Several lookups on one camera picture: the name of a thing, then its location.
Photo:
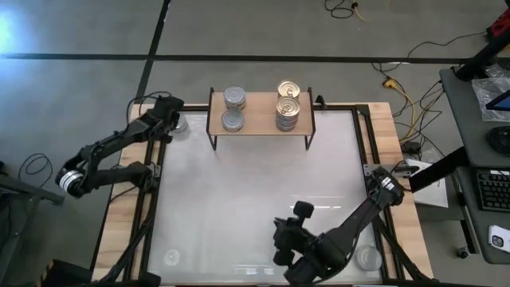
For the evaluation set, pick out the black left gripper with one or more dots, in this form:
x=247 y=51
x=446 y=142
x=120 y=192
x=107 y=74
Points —
x=165 y=109

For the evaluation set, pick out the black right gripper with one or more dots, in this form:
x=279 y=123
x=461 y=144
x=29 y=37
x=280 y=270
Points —
x=293 y=239

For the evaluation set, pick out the Bumble Bee light tuna can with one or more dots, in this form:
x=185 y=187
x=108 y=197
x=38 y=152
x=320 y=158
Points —
x=234 y=95
x=182 y=125
x=235 y=108
x=232 y=120
x=368 y=258

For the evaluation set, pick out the Wild Planet blue seafood can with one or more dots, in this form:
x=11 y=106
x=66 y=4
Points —
x=287 y=107
x=287 y=88
x=287 y=124

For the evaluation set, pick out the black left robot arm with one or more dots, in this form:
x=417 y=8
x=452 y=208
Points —
x=119 y=137

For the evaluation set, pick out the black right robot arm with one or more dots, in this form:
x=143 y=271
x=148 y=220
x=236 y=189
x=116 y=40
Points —
x=358 y=215

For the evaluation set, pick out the black floor tape line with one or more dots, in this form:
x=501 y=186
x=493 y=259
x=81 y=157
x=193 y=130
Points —
x=155 y=40
x=279 y=58

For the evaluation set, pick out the white paper sheet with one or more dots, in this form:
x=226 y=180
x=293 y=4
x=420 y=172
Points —
x=432 y=193

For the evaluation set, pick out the black power adapter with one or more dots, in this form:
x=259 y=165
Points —
x=410 y=147

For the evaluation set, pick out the black diagonal support strut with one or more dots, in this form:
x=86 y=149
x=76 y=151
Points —
x=438 y=169

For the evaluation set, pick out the grey metal stand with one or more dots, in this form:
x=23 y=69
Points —
x=24 y=190

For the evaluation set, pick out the black caster wheel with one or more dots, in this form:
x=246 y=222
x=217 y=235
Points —
x=463 y=252

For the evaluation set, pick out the black floor box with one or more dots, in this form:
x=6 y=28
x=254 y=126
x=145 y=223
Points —
x=65 y=275

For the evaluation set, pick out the grey side desk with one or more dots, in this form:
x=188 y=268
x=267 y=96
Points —
x=458 y=119

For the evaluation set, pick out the black keyboard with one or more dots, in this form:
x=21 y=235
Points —
x=494 y=189

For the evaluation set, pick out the white smartphone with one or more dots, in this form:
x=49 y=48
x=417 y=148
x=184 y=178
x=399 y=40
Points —
x=500 y=239

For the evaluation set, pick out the black round device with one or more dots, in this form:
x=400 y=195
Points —
x=500 y=139

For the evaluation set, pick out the clear plastic bag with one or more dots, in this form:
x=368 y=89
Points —
x=484 y=95

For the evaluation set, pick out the blue tablet screen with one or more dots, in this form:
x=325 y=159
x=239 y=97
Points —
x=502 y=103

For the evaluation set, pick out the black stand leg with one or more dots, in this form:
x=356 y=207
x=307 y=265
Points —
x=478 y=60

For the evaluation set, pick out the wooden shelf black metal frame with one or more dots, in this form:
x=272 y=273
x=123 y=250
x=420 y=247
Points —
x=259 y=115

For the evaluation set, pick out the black side bracket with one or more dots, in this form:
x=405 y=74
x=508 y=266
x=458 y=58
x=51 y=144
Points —
x=406 y=170

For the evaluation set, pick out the black aluminium table frame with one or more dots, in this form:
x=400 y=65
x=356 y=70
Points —
x=338 y=107

